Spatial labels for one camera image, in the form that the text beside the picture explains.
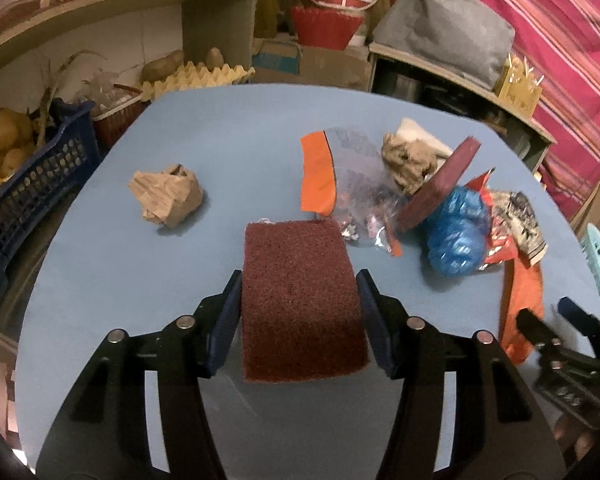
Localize red wicker basket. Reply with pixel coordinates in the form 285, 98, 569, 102
90, 85, 145, 151

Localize red snack wrapper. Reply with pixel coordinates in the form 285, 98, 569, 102
467, 167, 518, 273

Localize black white printed wrapper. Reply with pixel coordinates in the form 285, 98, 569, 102
490, 190, 549, 266

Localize orange plastic sheet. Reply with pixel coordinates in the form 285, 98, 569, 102
500, 255, 545, 367

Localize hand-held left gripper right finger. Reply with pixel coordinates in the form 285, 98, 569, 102
355, 269, 567, 480

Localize wooden shelf unit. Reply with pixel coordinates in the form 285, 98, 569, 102
369, 42, 558, 171

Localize pink striped cloth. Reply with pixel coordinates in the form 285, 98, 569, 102
380, 0, 600, 221

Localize curved wooden shelf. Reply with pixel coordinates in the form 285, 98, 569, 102
0, 0, 258, 96

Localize large potato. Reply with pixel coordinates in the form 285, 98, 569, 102
140, 50, 185, 83

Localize crumpled brown paper ball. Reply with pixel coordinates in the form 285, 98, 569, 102
128, 164, 204, 228

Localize grey fabric bag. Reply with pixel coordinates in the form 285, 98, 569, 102
372, 0, 516, 91

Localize yellow egg carton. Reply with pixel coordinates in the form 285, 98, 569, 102
140, 62, 255, 103

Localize wooden slotted box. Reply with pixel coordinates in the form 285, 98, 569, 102
495, 52, 545, 113

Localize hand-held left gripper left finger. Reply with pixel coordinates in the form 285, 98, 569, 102
34, 269, 245, 480

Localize dried plant stalks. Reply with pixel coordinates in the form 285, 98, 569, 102
37, 50, 108, 148

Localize blue plastic bag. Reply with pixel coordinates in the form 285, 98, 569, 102
426, 185, 491, 277

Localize cardboard box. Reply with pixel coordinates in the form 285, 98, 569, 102
252, 37, 373, 93

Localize orange and clear plastic wrapper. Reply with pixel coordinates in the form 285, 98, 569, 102
300, 127, 403, 257

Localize dark blue plastic crate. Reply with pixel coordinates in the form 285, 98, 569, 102
0, 100, 100, 293

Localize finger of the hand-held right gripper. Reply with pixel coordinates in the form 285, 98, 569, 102
516, 307, 565, 357
557, 297, 600, 341

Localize crumpled white brown paper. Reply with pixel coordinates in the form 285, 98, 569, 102
381, 118, 453, 196

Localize red plastic basket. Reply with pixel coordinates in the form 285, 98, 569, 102
291, 5, 367, 51

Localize maroon scouring pad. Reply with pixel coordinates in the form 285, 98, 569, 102
241, 218, 371, 385
397, 136, 482, 233

